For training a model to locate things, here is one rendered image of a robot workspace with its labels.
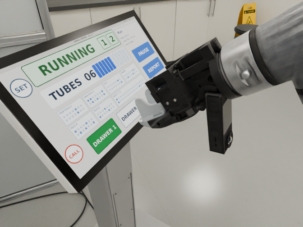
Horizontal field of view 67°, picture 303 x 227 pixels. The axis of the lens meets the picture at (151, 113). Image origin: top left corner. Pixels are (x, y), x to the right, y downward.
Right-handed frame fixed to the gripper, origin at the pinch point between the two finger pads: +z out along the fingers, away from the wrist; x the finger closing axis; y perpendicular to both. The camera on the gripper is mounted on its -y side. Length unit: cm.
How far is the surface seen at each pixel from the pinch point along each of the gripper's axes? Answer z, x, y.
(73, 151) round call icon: 14.8, 8.7, 2.9
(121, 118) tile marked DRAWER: 14.8, -7.1, 1.1
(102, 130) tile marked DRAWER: 14.9, -0.1, 2.1
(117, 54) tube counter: 14.8, -19.3, 16.0
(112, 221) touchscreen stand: 58, -5, -37
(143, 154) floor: 111, -78, -50
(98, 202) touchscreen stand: 56, -5, -26
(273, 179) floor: 39, -104, -111
